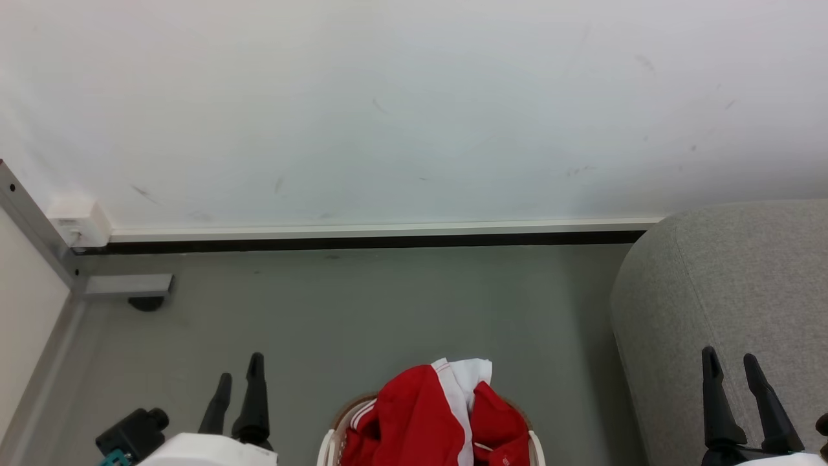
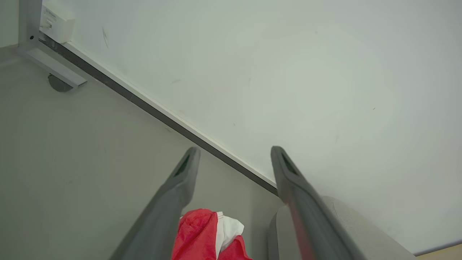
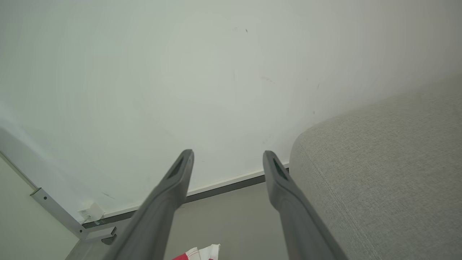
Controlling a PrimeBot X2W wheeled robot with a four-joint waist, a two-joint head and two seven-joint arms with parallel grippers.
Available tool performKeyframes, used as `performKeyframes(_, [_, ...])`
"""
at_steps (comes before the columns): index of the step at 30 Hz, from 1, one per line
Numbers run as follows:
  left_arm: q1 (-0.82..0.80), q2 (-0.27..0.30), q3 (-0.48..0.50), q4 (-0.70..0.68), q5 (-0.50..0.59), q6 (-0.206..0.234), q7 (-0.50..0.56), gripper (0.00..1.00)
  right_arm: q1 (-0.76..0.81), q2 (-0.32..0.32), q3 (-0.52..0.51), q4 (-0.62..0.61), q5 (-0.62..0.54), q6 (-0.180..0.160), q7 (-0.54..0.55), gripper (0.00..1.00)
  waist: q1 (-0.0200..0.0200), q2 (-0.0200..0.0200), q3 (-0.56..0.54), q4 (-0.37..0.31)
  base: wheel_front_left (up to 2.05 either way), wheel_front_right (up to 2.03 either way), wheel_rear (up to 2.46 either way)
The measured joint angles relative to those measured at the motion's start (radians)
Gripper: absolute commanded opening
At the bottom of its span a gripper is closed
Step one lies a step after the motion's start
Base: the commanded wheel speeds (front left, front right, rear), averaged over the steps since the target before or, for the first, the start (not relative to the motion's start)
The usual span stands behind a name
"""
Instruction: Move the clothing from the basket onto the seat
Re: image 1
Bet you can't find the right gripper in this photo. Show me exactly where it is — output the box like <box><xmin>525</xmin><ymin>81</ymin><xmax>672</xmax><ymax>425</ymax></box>
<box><xmin>701</xmin><ymin>346</ymin><xmax>825</xmax><ymax>466</ymax></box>

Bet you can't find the white plastic laundry basket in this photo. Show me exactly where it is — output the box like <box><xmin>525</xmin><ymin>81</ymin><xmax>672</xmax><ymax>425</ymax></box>
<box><xmin>316</xmin><ymin>390</ymin><xmax>547</xmax><ymax>466</ymax></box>

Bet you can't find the white and black baseboard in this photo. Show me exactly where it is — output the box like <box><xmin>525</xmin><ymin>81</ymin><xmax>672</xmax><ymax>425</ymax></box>
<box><xmin>71</xmin><ymin>218</ymin><xmax>662</xmax><ymax>255</ymax></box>

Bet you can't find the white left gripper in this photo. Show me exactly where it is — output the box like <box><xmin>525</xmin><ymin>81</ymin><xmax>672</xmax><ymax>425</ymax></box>
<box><xmin>138</xmin><ymin>352</ymin><xmax>279</xmax><ymax>466</ymax></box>

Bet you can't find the grey metal partition frame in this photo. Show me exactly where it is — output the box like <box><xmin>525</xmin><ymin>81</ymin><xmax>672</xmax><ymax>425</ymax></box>
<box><xmin>0</xmin><ymin>159</ymin><xmax>175</xmax><ymax>466</ymax></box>

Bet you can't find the white wall socket box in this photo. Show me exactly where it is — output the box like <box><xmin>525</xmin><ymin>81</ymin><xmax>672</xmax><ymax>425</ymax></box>
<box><xmin>47</xmin><ymin>197</ymin><xmax>113</xmax><ymax>249</ymax></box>

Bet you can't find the red and white jacket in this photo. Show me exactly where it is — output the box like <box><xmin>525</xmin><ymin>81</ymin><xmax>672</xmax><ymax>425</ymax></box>
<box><xmin>340</xmin><ymin>357</ymin><xmax>532</xmax><ymax>466</ymax></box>

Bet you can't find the grey fabric sofa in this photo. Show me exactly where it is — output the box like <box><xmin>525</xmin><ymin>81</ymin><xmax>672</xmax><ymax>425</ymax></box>
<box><xmin>610</xmin><ymin>199</ymin><xmax>828</xmax><ymax>466</ymax></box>

